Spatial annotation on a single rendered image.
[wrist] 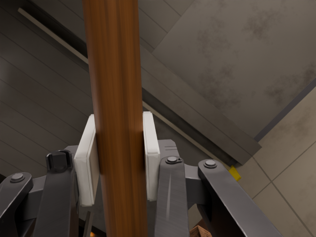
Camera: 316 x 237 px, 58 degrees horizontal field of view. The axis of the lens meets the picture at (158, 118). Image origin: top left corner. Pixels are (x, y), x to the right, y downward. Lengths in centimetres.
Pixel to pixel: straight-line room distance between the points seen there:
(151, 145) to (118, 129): 2
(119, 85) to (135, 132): 3
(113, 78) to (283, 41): 311
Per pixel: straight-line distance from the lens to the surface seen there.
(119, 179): 18
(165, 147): 17
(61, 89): 309
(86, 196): 16
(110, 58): 16
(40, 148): 342
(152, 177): 15
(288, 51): 329
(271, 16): 315
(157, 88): 286
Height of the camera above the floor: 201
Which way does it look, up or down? 17 degrees down
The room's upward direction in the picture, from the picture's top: 53 degrees counter-clockwise
